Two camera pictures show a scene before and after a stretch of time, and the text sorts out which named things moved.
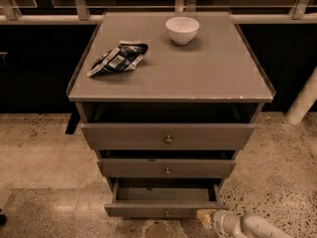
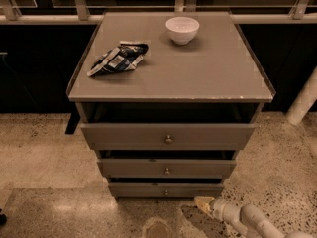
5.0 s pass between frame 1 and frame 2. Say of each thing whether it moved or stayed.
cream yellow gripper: moved
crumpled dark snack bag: stayed
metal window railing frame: stayed
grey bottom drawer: moved
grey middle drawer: stayed
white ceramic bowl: stayed
